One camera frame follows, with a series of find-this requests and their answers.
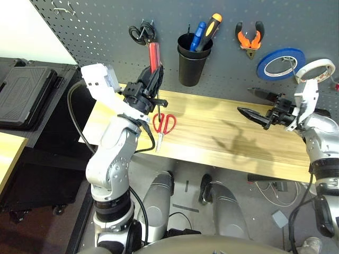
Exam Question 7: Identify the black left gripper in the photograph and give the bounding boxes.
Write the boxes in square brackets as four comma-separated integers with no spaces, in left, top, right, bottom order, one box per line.
[123,66,169,115]

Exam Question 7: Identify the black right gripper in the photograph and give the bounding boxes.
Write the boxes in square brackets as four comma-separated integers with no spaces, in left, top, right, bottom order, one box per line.
[237,88,297,131]

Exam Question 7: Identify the red handled screwdriver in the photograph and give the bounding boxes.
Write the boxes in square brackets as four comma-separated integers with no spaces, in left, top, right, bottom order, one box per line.
[147,41,163,123]

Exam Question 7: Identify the red handled scissors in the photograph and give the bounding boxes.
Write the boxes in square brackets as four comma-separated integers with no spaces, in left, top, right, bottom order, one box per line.
[153,113,177,153]

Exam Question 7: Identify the orange black pliers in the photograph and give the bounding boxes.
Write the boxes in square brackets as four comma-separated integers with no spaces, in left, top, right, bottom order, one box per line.
[235,21,265,61]

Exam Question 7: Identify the dark grey metal pegboard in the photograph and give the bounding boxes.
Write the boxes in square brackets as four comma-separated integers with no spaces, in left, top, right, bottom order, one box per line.
[29,0,339,112]

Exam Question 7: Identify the blue tape roll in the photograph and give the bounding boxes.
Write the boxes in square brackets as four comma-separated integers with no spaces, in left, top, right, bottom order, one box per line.
[256,47,306,81]

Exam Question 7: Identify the black plastic cup holder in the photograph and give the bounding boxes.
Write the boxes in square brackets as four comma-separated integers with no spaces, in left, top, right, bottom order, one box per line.
[177,33,213,87]

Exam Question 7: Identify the metal tape hook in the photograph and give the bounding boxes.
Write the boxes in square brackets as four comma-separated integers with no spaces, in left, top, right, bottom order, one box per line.
[280,57,299,76]

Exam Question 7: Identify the white tape roll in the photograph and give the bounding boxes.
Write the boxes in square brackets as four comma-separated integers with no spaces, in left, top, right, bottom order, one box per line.
[294,58,336,85]

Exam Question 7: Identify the orange black screwdriver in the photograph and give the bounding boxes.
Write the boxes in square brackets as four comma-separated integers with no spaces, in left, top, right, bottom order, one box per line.
[195,13,222,52]

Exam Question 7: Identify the silver robot right leg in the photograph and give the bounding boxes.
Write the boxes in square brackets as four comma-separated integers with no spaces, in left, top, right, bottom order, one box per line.
[200,173,251,240]

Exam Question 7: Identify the silver robot leg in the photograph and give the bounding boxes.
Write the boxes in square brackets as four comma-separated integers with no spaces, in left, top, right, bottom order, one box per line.
[200,173,251,240]
[137,170,175,243]

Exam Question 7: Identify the double prong metal hook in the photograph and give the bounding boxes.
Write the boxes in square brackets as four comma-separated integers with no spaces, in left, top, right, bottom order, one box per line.
[52,1,76,15]

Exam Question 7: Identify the grey foot pedal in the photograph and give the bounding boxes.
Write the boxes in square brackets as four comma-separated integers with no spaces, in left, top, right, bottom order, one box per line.
[272,210,289,229]

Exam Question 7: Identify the silver robot left leg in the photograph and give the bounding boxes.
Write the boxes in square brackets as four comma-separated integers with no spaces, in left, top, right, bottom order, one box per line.
[137,170,175,243]

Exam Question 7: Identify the large black ribbed case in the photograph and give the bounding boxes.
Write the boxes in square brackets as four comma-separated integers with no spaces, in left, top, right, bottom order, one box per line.
[0,66,58,130]

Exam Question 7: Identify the black rolling cart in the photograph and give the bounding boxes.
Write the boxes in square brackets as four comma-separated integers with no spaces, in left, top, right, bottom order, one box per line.
[0,57,96,223]

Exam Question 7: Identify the white grey sneaker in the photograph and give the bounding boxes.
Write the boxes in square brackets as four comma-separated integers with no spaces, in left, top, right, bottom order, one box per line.
[300,237,323,254]

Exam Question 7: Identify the grey robot torso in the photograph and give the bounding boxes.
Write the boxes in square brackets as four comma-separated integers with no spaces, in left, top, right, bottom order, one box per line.
[76,234,292,254]

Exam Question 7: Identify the light wooden board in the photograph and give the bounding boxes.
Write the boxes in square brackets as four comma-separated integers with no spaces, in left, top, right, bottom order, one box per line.
[0,132,29,194]

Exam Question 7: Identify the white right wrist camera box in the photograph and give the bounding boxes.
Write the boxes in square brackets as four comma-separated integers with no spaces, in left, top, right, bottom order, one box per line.
[284,79,318,132]

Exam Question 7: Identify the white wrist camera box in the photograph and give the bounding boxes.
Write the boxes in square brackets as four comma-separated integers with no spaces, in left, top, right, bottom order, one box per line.
[284,79,318,132]
[81,63,149,123]

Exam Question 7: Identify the black handled scissors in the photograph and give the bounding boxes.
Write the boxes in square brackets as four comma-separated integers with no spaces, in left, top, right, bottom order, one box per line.
[128,20,157,46]

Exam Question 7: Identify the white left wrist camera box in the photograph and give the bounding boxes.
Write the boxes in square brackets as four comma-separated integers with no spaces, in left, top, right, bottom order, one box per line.
[81,63,149,123]

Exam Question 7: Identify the blue handled screwdriver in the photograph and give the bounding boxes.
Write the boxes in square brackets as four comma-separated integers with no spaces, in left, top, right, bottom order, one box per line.
[189,21,207,52]

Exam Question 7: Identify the white floor cables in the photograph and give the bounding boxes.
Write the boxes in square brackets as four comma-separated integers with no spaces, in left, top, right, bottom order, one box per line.
[255,181,306,207]

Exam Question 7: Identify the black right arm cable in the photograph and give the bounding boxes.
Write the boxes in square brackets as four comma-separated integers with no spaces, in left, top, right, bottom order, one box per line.
[288,169,323,254]

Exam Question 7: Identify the black floor cable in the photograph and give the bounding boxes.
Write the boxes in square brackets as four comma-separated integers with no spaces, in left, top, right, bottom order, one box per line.
[168,211,193,234]

